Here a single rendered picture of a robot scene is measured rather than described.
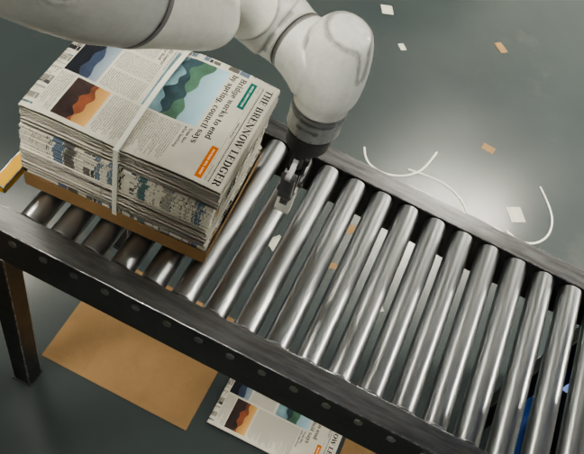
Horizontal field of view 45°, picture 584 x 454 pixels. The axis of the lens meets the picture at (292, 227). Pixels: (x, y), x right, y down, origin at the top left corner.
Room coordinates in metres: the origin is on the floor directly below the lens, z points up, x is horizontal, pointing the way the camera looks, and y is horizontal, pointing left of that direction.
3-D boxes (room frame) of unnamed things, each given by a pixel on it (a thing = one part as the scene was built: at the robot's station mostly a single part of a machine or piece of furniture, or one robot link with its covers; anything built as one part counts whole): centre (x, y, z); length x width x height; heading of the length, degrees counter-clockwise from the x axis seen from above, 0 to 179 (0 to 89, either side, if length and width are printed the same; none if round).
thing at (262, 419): (0.81, -0.18, 0.00); 0.37 x 0.29 x 0.01; 84
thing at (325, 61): (0.82, 0.04, 1.27); 0.13 x 0.11 x 0.16; 60
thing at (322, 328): (0.81, -0.14, 0.77); 0.47 x 0.05 x 0.05; 174
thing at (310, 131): (0.81, 0.03, 1.16); 0.09 x 0.09 x 0.06
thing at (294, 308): (0.81, -0.08, 0.77); 0.47 x 0.05 x 0.05; 174
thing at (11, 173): (0.89, 0.52, 0.81); 0.43 x 0.03 x 0.02; 174
